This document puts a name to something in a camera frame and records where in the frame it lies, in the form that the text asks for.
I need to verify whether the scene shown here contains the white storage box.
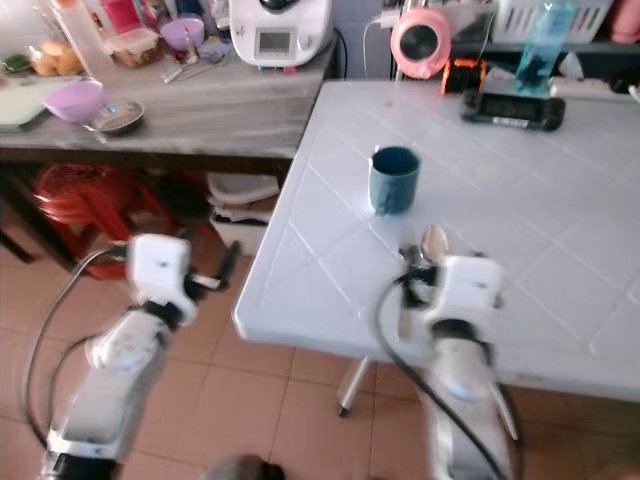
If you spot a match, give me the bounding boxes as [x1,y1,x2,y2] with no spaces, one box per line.
[209,205,269,257]

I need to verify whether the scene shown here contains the white plastic tub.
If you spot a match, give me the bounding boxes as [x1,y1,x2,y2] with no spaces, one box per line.
[207,171,282,207]

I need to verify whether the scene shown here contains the dark blue mug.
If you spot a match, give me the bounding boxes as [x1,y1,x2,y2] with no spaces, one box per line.
[368,145,422,216]

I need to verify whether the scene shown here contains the metal table leg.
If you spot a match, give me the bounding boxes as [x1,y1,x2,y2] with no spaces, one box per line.
[337,357,373,418]

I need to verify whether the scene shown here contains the red plastic stool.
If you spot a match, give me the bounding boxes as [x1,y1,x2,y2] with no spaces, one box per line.
[32,163,179,283]

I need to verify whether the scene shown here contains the grey wooden side table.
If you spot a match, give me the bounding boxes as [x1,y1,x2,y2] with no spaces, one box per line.
[0,44,337,179]

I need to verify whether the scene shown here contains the black handheld controller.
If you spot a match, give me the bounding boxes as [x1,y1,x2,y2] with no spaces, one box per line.
[460,89,567,134]

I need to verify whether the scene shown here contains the round metal dish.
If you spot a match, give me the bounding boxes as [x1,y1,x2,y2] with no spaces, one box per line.
[88,100,147,136]

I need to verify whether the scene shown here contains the orange and black device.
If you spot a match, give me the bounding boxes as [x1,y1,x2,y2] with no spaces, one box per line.
[441,58,489,97]

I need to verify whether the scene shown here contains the robot leg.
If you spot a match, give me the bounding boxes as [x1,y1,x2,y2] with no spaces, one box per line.
[204,454,287,480]

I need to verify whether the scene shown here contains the metal kitchen tongs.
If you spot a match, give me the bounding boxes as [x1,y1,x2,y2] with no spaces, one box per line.
[164,53,227,84]

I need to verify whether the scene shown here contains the pink round appliance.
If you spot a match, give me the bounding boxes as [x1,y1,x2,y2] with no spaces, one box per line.
[390,8,454,80]

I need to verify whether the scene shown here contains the large purple plastic bowl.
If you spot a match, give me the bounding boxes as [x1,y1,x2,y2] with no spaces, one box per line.
[44,80,107,127]

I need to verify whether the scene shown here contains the small purple bowl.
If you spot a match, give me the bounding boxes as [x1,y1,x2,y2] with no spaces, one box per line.
[160,17,207,52]

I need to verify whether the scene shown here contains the clear plastic food container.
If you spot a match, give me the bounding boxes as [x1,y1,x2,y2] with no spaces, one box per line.
[105,27,164,70]

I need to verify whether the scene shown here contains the white kitchen machine with display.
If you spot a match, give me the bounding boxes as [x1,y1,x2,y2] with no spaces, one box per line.
[228,0,337,70]

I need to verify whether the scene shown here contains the teal clear water bottle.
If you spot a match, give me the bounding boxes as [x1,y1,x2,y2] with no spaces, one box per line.
[514,0,579,97]

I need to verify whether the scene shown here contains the white cutting board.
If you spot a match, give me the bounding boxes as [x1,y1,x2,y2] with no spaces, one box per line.
[0,76,77,130]

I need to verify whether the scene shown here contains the green food item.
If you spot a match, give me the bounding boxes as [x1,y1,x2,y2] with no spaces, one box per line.
[1,53,34,78]

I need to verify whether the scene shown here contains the brown bread buns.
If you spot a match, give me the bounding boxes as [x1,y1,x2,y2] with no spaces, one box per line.
[31,40,87,78]

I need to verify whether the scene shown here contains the tall clear plastic jug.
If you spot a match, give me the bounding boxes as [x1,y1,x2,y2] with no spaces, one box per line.
[55,0,113,81]

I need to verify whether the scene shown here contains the white plastic basket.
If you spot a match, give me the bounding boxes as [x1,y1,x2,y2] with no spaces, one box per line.
[492,0,612,44]

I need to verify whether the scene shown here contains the red plastic container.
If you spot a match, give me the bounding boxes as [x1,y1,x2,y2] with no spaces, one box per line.
[101,0,147,35]

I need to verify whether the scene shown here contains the pink plastic container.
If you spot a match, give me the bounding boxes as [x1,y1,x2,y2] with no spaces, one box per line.
[609,0,640,44]

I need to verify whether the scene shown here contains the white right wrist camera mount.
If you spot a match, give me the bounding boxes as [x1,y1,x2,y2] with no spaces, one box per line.
[426,254,505,327]

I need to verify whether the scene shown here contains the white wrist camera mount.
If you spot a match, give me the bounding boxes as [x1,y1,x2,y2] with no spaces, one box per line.
[426,254,505,327]
[127,233,197,309]

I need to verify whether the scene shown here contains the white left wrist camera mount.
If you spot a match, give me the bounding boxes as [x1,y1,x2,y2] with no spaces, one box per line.
[127,233,197,309]

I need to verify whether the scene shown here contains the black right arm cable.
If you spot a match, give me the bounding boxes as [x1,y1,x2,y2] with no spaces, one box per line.
[374,272,511,480]

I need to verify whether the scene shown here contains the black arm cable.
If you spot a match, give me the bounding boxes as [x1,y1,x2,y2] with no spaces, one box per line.
[20,246,133,451]
[374,272,511,480]

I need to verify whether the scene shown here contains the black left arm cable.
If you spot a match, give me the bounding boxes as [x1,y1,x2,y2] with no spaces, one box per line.
[20,246,133,451]

